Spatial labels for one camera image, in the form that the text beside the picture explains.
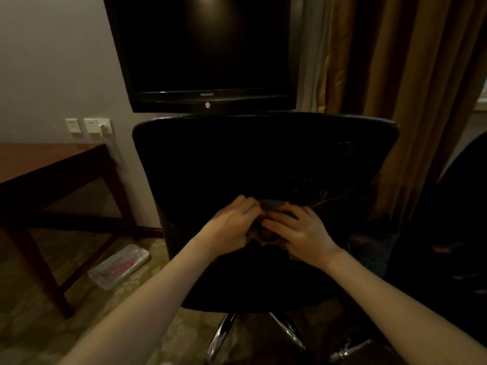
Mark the person's left hand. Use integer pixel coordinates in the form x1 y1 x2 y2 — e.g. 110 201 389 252
198 194 266 258

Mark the person's right hand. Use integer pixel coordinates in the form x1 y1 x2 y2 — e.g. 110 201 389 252
261 203 342 274

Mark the dark cloth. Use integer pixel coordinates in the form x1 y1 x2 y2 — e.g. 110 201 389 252
245 198 299 249

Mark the person's left forearm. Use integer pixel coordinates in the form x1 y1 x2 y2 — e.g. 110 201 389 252
57 233 217 365

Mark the person's right forearm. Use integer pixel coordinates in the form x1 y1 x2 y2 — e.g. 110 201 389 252
321 248 487 365

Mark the black office chair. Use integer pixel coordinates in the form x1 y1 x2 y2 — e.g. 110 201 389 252
132 112 400 365

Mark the clear plastic box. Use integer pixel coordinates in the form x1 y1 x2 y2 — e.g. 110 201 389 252
88 244 150 291

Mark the black flat screen television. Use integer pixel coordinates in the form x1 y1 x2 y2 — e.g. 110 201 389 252
103 0 304 114

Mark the black bag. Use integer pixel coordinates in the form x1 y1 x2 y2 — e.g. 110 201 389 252
388 131 487 335

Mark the white sheer curtain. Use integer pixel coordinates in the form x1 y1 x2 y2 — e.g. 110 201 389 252
297 0 333 112

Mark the brown curtain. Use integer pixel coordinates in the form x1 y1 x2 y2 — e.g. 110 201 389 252
323 0 487 240

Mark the brown wooden table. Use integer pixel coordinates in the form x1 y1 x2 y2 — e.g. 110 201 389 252
0 143 139 319

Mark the white wall socket with plug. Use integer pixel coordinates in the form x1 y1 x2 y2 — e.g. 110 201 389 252
83 118 113 135

